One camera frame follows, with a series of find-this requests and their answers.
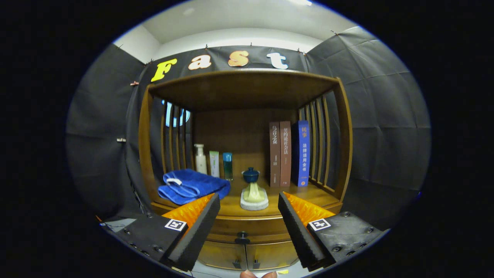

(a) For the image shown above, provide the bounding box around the folded blue towel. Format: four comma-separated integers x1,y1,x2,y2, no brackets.
157,169,231,205

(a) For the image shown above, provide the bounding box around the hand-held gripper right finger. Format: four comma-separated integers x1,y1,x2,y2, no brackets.
278,192,390,271

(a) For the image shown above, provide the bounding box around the white pump bottle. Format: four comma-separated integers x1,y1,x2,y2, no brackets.
194,144,208,175

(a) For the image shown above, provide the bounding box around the wooden countertop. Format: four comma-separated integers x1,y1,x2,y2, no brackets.
151,176,343,218

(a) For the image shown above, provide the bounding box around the blue lidded cup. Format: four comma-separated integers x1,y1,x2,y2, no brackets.
242,167,260,183

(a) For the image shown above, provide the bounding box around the brown book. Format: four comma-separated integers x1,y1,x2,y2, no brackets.
269,122,281,188
279,121,292,188

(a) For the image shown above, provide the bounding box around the blue book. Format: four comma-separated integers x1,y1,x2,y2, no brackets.
292,120,310,187

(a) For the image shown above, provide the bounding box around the teal bottle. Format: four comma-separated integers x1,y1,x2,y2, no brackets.
223,153,233,181

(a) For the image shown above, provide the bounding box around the white green tube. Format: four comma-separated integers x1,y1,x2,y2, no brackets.
209,151,220,178

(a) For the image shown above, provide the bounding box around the wooden cabinet door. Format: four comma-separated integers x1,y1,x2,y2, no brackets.
245,241,300,270
197,241,247,271

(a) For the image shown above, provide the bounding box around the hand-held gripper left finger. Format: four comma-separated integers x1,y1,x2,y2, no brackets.
111,193,221,272

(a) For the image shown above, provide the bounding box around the wooden cabinet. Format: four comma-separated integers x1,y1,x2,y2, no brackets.
138,69,354,271

